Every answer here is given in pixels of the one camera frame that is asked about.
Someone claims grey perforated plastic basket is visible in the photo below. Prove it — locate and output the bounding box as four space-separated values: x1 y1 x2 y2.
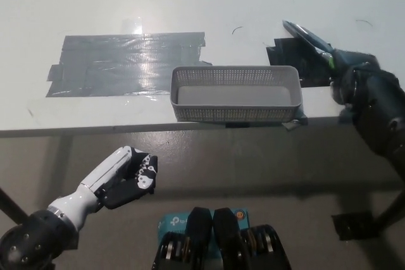
170 65 303 123

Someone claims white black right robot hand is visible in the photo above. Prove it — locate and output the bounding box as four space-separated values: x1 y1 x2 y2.
328 49 399 107

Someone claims black table leg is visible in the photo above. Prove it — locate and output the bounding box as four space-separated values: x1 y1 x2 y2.
376 184 405 230
0 186 28 225

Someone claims silver trowel black green handle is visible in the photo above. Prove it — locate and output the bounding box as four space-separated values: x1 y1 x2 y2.
282 19 338 71

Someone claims black tape patch on desk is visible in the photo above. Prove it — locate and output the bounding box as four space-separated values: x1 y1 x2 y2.
265 37 333 89

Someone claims teal tp-link box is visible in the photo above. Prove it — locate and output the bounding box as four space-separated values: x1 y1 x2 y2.
157 208 251 270

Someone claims small grey tape piece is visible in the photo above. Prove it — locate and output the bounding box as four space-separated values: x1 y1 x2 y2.
282 107 309 132

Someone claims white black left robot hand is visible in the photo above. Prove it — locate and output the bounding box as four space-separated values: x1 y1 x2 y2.
47 145 159 230

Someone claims large grey tape patch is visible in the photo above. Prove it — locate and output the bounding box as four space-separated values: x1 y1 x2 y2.
45 31 213 99

